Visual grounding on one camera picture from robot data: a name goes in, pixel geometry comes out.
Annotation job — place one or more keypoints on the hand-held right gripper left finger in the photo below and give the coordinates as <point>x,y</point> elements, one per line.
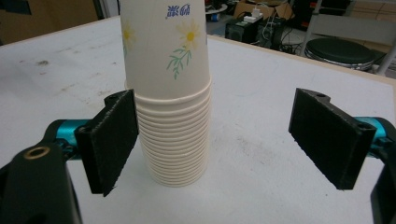
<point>107,143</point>

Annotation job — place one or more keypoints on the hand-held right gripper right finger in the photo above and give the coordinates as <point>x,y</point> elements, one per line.
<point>327,137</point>

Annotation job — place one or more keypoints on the stack of flowered paper cups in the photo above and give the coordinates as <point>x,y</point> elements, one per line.
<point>169,93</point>

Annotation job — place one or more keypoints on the black round stool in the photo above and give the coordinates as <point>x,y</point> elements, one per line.
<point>341,51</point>

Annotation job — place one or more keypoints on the black computer case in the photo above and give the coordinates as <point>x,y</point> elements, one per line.
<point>243,31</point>

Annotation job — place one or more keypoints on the brown wooden cabinet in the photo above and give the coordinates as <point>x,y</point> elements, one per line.
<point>49,18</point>

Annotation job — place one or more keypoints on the open cardboard box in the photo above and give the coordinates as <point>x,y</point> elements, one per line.
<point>275,9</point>

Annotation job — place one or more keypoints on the white power adapter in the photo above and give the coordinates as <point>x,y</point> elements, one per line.
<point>256,14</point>

